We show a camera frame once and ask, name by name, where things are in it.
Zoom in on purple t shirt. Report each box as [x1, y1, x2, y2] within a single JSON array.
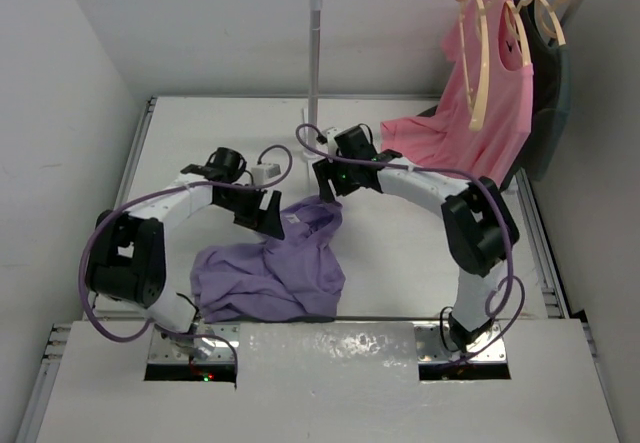
[[190, 196, 346, 323]]

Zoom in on purple cable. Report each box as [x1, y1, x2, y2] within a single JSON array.
[[295, 122, 527, 364], [77, 144, 294, 379]]

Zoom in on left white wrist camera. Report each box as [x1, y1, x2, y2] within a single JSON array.
[[250, 163, 281, 185]]

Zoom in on dark grey t shirt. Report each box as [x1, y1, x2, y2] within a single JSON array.
[[417, 0, 572, 194]]

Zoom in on beige hanger in pink shirt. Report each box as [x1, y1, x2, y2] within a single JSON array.
[[505, 0, 533, 67]]

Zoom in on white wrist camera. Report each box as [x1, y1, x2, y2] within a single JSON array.
[[317, 127, 341, 146], [250, 163, 281, 185]]

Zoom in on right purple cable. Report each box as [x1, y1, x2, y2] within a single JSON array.
[[295, 122, 527, 364]]

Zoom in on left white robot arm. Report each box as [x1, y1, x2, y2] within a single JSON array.
[[78, 147, 292, 343]]

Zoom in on pink t shirt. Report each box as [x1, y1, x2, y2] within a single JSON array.
[[380, 0, 534, 185]]

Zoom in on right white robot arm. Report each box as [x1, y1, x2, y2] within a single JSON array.
[[300, 124, 520, 352]]

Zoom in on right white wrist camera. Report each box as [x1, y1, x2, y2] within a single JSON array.
[[317, 127, 341, 146]]

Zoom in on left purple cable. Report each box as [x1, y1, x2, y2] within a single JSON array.
[[77, 144, 294, 379]]

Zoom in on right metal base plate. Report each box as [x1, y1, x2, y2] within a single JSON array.
[[413, 320, 508, 365]]

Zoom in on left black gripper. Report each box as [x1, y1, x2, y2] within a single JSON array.
[[216, 184, 283, 240]]

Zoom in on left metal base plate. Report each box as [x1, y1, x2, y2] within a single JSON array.
[[147, 322, 240, 365]]

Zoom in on metal base plate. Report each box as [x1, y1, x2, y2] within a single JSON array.
[[413, 320, 508, 365], [147, 322, 240, 365]]

